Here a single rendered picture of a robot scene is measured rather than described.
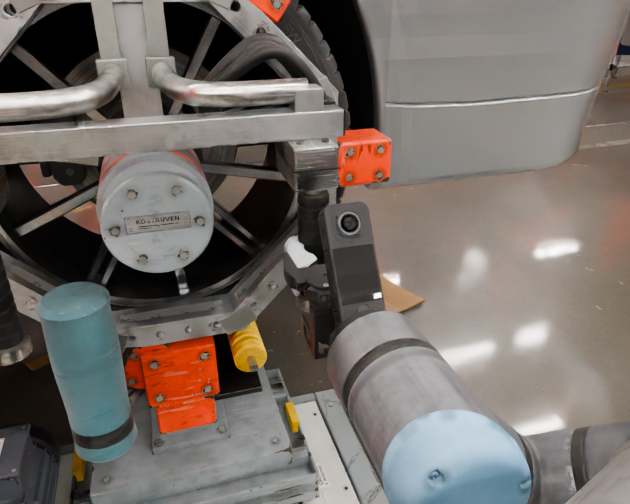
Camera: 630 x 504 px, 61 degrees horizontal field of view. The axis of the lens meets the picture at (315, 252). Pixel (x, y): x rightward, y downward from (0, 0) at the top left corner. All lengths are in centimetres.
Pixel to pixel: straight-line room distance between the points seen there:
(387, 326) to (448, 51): 68
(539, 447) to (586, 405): 133
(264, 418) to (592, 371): 110
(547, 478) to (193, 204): 45
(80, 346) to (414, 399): 48
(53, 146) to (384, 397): 39
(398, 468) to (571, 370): 157
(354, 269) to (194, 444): 80
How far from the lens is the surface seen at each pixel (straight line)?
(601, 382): 191
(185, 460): 121
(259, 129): 59
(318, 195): 59
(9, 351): 65
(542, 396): 178
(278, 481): 123
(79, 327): 74
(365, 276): 51
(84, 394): 80
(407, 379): 40
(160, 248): 67
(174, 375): 94
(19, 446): 105
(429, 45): 102
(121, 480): 121
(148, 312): 93
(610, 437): 46
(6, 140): 59
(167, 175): 63
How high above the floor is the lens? 111
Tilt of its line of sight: 27 degrees down
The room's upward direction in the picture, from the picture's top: straight up
